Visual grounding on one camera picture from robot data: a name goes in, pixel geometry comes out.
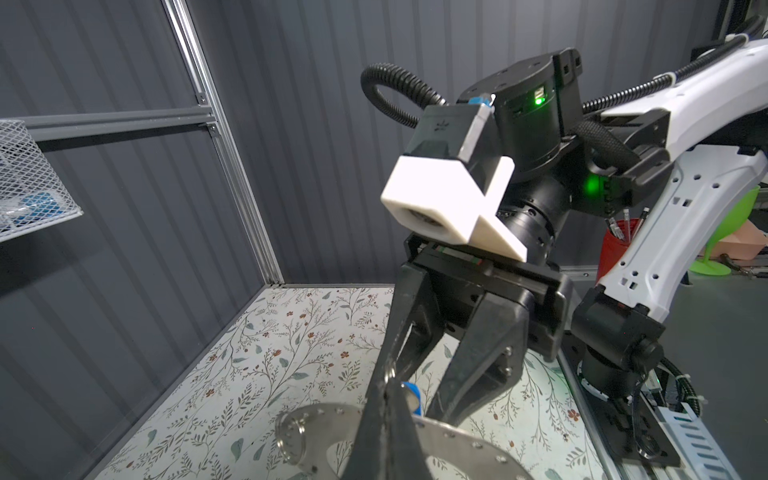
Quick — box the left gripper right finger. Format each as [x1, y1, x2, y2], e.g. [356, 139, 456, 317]
[386, 381, 432, 480]

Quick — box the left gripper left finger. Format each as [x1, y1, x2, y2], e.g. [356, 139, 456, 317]
[342, 381, 387, 480]

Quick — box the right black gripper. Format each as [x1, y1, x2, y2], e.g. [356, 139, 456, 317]
[366, 233, 573, 426]

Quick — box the perforated metal ring disc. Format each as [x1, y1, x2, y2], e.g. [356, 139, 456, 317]
[275, 403, 531, 479]

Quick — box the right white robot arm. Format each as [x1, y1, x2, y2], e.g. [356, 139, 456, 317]
[346, 33, 767, 479]

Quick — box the red plastic cup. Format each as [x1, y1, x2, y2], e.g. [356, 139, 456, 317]
[596, 219, 630, 280]

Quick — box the green plastic goblet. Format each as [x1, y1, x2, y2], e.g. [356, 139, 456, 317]
[690, 186, 767, 276]

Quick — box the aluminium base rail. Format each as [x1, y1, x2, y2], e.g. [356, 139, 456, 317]
[554, 266, 685, 480]

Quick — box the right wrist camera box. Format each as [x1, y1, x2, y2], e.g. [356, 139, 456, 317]
[380, 102, 528, 262]

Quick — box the white slotted cable duct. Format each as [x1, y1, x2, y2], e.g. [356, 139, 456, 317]
[656, 405, 731, 479]

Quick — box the white wire mesh basket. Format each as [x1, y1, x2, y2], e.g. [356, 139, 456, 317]
[1, 119, 83, 241]

